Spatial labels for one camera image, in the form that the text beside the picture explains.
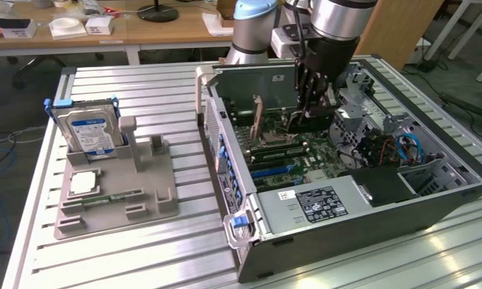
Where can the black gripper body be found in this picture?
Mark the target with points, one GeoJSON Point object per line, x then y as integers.
{"type": "Point", "coordinates": [332, 57]}

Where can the GPU graphics card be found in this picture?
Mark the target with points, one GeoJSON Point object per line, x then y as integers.
{"type": "Point", "coordinates": [258, 120]}

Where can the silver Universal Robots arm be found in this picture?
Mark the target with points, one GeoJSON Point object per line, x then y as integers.
{"type": "Point", "coordinates": [253, 30]}

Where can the blue expansion slot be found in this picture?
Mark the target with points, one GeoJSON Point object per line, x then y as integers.
{"type": "Point", "coordinates": [273, 172]}

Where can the perforated metal drive cage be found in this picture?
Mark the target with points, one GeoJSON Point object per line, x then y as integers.
{"type": "Point", "coordinates": [357, 108]}

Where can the green motherboard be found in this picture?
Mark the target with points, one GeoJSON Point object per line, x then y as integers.
{"type": "Point", "coordinates": [317, 153]}

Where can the CPU socket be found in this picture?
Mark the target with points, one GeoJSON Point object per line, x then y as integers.
{"type": "Point", "coordinates": [277, 139]}

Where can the black RAM stick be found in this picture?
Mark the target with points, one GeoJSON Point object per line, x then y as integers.
{"type": "Point", "coordinates": [277, 153]}

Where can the wooden cabinet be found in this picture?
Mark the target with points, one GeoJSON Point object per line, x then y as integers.
{"type": "Point", "coordinates": [406, 30]}

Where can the white floor device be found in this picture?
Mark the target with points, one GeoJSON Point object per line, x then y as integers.
{"type": "Point", "coordinates": [422, 51]}

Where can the black plastic air shroud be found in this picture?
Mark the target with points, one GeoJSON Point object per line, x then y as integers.
{"type": "Point", "coordinates": [381, 186]}

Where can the white paper stack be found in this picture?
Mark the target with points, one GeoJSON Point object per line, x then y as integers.
{"type": "Point", "coordinates": [219, 25]}

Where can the brown cardboard box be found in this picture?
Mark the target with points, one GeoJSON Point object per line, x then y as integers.
{"type": "Point", "coordinates": [225, 7]}

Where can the black floor stand base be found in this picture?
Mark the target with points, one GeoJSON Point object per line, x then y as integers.
{"type": "Point", "coordinates": [467, 101]}

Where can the grey metal disk bay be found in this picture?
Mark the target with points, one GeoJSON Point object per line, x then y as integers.
{"type": "Point", "coordinates": [439, 177]}

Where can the grey power supply unit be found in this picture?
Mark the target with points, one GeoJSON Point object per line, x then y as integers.
{"type": "Point", "coordinates": [281, 213]}

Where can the black open PC case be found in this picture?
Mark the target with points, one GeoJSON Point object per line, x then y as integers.
{"type": "Point", "coordinates": [345, 244]}

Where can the black lamp base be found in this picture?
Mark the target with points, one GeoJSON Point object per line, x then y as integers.
{"type": "Point", "coordinates": [158, 12]}

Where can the small white labelled box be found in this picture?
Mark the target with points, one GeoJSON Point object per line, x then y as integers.
{"type": "Point", "coordinates": [99, 26]}

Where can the hard disk in blue caddy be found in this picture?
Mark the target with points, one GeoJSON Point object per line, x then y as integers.
{"type": "Point", "coordinates": [84, 135]}

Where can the green RAM stick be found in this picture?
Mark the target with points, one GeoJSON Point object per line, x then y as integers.
{"type": "Point", "coordinates": [104, 199]}

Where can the silver CPU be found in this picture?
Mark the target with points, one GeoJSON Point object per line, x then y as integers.
{"type": "Point", "coordinates": [83, 183]}

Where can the white tape dispenser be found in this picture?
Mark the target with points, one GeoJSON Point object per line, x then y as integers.
{"type": "Point", "coordinates": [67, 28]}

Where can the grey parts rack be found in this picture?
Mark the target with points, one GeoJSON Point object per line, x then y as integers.
{"type": "Point", "coordinates": [104, 221]}

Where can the wooden desk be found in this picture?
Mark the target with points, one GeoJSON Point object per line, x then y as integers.
{"type": "Point", "coordinates": [36, 44]}

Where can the black chair base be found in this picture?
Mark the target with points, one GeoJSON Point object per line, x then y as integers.
{"type": "Point", "coordinates": [24, 70]}

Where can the large white labelled box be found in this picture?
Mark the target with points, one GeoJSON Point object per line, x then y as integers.
{"type": "Point", "coordinates": [18, 28]}

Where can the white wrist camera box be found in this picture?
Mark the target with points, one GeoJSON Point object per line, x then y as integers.
{"type": "Point", "coordinates": [284, 45]}

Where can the white table frame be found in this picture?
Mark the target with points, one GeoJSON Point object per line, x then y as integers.
{"type": "Point", "coordinates": [447, 30]}

